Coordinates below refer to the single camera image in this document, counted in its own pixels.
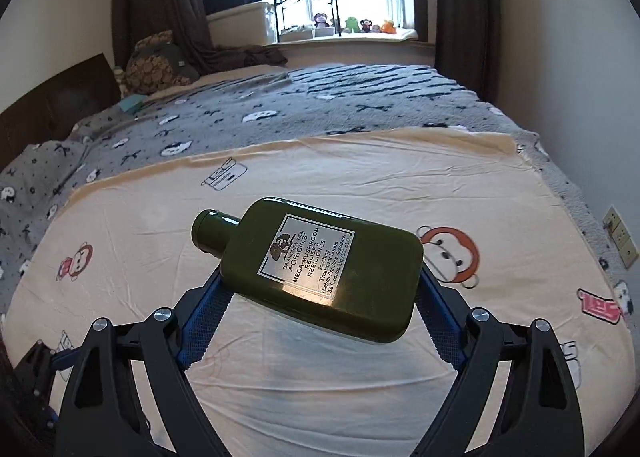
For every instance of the white storage box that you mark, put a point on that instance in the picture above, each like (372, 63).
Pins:
(252, 24)

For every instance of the right dark curtain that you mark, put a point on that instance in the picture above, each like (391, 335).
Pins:
(467, 41)

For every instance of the dark curtain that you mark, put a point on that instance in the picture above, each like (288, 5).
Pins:
(134, 20)
(467, 41)

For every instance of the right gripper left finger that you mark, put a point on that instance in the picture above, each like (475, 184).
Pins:
(128, 394)

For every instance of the window sill toys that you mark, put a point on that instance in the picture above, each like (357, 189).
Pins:
(321, 26)

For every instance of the brown patterned pillow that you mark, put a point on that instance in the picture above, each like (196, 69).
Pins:
(156, 64)

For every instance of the grey patterned duvet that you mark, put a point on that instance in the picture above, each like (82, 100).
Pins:
(258, 105)

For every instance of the large dark green bottle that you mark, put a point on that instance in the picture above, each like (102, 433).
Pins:
(340, 273)

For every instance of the left dark curtain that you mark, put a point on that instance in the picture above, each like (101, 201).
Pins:
(134, 20)

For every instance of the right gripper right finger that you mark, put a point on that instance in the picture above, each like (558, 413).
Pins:
(513, 394)

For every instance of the dark wooden headboard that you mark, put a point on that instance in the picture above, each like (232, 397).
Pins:
(50, 111)

